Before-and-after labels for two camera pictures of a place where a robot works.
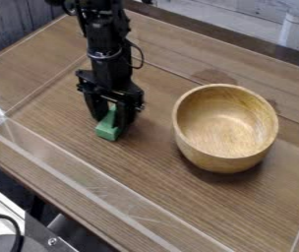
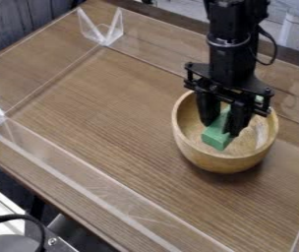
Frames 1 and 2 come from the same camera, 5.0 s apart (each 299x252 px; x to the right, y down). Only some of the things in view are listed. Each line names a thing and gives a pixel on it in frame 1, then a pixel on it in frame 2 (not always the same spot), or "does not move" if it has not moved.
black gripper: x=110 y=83 -> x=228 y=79
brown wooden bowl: x=223 y=126 does not move
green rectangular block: x=106 y=128 -> x=214 y=138
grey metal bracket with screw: x=48 y=235 does not move
